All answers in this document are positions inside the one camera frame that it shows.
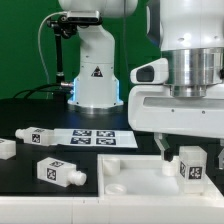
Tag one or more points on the white L-shaped fence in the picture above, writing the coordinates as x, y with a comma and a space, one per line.
111, 210

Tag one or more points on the black camera stand pole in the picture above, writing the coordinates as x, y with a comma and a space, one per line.
63, 29

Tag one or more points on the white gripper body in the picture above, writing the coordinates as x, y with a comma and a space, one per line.
151, 108

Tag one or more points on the white square table top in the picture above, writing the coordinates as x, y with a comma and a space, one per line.
141, 175

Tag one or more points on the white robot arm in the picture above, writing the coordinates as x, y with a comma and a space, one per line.
180, 93

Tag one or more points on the silver background camera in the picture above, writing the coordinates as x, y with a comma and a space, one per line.
83, 17

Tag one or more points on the white marker sheet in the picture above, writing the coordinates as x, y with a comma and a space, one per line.
95, 138

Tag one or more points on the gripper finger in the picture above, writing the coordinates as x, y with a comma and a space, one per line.
221, 155
167, 152

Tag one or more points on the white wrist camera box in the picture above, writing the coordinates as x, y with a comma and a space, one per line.
152, 73

